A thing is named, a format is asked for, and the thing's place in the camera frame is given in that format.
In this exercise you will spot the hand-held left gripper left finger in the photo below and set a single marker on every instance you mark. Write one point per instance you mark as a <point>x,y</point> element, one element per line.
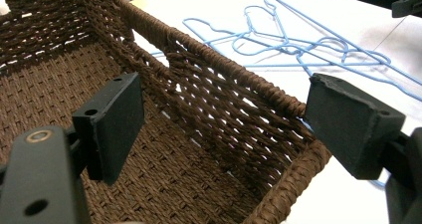
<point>112,127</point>

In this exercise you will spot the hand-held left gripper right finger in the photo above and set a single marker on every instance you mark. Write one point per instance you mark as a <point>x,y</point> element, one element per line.
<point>351,127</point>

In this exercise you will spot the brown woven basket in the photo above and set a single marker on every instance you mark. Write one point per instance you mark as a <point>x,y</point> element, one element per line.
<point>199,184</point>

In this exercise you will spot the white table cover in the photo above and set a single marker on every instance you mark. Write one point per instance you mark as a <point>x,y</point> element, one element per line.
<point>331,197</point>

